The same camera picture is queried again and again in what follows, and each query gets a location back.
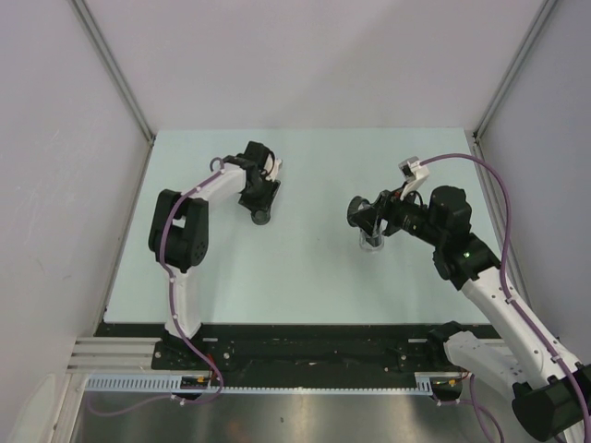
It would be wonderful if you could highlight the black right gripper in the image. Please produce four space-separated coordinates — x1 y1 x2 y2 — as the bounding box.
349 180 445 247

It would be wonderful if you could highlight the clear elbow fitting with grey nut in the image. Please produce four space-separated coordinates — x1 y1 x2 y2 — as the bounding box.
346 196 384 253

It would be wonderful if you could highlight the dark grey threaded ring nut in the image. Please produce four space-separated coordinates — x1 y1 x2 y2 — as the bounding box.
251 210 271 226

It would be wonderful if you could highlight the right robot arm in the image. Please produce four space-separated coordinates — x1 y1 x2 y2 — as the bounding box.
346 186 590 442

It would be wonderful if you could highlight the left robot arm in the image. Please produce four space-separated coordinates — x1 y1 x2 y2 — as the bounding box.
148 141 283 369

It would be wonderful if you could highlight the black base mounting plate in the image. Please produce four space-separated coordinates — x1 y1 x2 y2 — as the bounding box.
96 322 469 390

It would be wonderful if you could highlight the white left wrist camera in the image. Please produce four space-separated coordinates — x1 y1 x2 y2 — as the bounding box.
261 152 283 182

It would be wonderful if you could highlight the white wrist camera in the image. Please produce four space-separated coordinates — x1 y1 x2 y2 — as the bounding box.
398 157 430 200
261 152 283 182

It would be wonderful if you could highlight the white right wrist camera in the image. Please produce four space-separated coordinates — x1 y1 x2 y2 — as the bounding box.
398 157 430 200

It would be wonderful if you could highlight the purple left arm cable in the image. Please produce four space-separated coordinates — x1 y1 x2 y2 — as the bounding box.
159 156 227 407

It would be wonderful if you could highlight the right aluminium frame post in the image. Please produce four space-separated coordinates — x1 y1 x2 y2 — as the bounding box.
472 0 561 143

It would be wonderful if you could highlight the aluminium frame post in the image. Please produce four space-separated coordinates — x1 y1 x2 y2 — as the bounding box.
472 0 561 143
68 0 155 146

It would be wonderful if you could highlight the white slotted cable duct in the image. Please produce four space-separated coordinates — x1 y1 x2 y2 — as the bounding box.
85 373 467 395

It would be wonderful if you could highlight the left aluminium frame post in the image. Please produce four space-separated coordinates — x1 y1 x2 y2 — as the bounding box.
68 0 155 146

